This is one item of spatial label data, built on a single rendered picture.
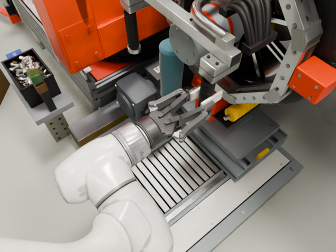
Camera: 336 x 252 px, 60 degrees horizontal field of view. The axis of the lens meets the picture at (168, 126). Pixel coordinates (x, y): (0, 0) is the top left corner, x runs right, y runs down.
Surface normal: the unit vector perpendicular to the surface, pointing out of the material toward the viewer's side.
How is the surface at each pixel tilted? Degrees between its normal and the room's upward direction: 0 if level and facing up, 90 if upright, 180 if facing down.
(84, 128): 0
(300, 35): 90
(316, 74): 0
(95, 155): 10
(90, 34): 90
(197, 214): 0
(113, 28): 90
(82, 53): 90
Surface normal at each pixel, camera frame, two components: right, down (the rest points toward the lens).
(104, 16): 0.62, 0.65
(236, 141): 0.00, -0.56
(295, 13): -0.79, 0.51
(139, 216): 0.41, -0.57
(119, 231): -0.14, -0.17
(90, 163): 0.16, -0.33
